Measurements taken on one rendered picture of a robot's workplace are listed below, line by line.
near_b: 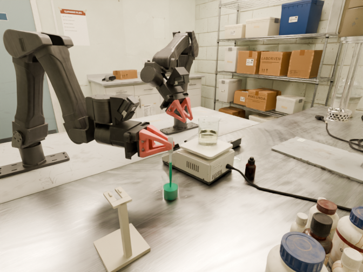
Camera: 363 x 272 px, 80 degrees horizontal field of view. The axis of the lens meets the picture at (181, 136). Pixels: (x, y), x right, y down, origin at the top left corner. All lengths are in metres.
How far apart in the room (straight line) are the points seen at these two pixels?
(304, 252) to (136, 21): 3.65
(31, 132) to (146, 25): 3.25
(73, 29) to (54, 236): 3.09
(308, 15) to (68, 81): 2.51
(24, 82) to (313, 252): 0.71
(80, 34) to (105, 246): 3.17
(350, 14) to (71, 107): 0.79
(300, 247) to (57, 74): 0.59
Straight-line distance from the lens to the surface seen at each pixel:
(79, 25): 3.47
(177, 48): 0.92
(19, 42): 0.66
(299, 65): 2.76
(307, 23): 2.80
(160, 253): 0.46
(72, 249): 0.51
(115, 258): 0.46
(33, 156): 0.83
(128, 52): 3.68
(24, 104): 0.75
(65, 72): 0.62
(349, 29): 0.82
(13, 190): 0.76
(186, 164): 0.65
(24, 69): 0.70
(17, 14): 3.37
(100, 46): 3.53
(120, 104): 0.52
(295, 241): 0.33
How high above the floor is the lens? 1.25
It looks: 21 degrees down
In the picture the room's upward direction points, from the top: straight up
